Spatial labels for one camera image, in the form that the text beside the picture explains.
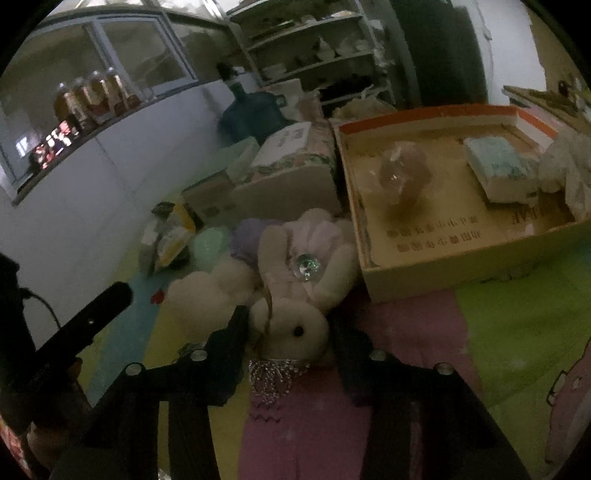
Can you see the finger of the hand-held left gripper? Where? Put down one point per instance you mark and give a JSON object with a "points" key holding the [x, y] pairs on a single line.
{"points": [[87, 318]]}

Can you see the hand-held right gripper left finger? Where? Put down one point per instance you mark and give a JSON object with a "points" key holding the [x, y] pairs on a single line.
{"points": [[233, 360]]}

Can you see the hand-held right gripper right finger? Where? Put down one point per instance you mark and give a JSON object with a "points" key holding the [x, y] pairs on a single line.
{"points": [[351, 374]]}

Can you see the white plush rabbit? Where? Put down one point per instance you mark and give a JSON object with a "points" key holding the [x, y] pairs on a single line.
{"points": [[295, 277]]}

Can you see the yellow packet barcode label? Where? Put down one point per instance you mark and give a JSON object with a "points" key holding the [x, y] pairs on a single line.
{"points": [[171, 249]]}

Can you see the cardboard box orange rim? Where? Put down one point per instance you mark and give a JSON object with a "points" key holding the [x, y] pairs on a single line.
{"points": [[438, 249]]}

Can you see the clear bag pink filling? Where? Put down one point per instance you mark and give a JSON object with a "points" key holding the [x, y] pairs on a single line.
{"points": [[401, 177]]}

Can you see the small teal tissue pack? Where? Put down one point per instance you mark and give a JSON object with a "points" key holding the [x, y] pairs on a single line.
{"points": [[501, 168]]}

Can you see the white floral print cloth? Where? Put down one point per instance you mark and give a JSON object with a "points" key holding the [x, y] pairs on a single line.
{"points": [[570, 170]]}

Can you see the mint green soft sponge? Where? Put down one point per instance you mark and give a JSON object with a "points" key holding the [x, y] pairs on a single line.
{"points": [[210, 249]]}

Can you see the lavender soft pad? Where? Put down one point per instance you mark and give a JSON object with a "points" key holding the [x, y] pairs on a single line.
{"points": [[244, 240]]}

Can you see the person's left hand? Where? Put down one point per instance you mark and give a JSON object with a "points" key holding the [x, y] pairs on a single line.
{"points": [[60, 429]]}

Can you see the red patterned clothing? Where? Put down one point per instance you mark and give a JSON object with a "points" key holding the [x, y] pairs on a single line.
{"points": [[11, 452]]}

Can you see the yellow snack packet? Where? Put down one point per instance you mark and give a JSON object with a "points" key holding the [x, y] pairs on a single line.
{"points": [[184, 218]]}

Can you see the colourful printed mat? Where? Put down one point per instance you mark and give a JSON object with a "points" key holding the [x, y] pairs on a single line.
{"points": [[508, 332]]}

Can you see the large floral tissue pack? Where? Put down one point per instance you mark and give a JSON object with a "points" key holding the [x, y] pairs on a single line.
{"points": [[286, 184]]}

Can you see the glass jar amber liquid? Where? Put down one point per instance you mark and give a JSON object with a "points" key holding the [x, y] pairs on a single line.
{"points": [[120, 87], [87, 99], [102, 92], [68, 108]]}

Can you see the blue water jug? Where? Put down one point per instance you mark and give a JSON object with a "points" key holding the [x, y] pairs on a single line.
{"points": [[254, 110]]}

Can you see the clear plastic bag of food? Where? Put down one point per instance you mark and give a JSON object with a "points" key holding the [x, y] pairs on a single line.
{"points": [[364, 108]]}

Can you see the pale green shelf rack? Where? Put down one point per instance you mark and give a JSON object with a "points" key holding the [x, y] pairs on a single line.
{"points": [[314, 64]]}

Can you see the group of condiment bottles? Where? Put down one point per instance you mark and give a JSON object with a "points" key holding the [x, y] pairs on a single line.
{"points": [[570, 90]]}

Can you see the sliding window frame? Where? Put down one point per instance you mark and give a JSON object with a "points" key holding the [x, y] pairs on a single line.
{"points": [[138, 50]]}

